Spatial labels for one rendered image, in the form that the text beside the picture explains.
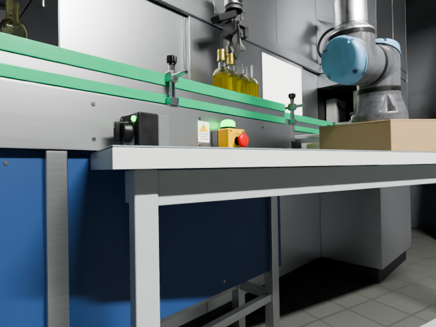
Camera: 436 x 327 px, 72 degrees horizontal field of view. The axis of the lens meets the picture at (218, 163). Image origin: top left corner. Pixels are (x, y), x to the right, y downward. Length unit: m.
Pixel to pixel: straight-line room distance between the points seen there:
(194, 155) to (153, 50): 0.76
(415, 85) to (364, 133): 3.19
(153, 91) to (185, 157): 0.35
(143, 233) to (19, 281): 0.27
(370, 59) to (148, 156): 0.64
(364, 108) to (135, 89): 0.64
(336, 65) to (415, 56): 3.32
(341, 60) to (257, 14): 0.94
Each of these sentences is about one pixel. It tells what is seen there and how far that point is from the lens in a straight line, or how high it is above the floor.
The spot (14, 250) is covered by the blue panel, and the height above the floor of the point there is 0.57.
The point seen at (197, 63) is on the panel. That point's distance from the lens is 1.28.
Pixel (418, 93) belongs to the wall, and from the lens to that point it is 4.07.
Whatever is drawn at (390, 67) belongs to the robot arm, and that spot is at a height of 0.98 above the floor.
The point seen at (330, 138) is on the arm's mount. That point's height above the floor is 0.80.
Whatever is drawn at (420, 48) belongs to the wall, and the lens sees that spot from 4.18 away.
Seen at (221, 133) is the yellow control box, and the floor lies 0.81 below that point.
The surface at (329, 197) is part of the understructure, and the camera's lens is 2.11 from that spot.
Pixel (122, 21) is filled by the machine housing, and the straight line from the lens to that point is 1.17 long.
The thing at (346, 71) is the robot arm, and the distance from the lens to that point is 0.87.
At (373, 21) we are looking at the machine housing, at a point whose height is 1.57.
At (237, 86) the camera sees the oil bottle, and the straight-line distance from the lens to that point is 1.20.
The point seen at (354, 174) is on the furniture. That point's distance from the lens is 0.83.
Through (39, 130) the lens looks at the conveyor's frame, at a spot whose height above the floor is 0.79.
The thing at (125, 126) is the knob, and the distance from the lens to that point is 0.65.
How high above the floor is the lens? 0.72
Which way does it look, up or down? 1 degrees up
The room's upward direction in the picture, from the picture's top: 1 degrees counter-clockwise
